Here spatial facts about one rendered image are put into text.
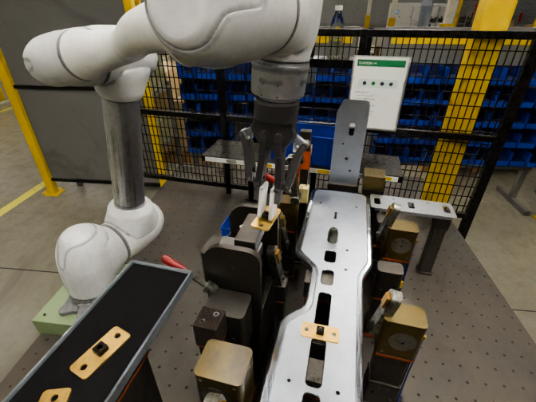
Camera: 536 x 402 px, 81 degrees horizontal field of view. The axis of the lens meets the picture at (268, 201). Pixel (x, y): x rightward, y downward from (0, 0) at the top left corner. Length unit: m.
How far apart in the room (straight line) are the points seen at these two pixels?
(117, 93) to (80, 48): 0.23
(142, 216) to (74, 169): 2.47
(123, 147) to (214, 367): 0.68
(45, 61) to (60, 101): 2.52
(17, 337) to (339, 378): 2.03
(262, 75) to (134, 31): 0.18
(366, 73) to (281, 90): 1.01
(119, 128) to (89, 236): 0.34
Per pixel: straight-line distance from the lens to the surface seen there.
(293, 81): 0.50
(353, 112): 1.23
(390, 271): 0.96
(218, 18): 0.32
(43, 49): 0.85
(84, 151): 3.44
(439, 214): 1.26
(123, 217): 1.17
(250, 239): 0.69
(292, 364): 0.72
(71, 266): 1.13
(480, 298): 1.45
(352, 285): 0.88
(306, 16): 0.47
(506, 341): 1.35
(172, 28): 0.33
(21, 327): 2.49
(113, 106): 1.00
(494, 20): 1.58
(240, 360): 0.63
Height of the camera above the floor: 1.62
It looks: 31 degrees down
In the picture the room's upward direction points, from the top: straight up
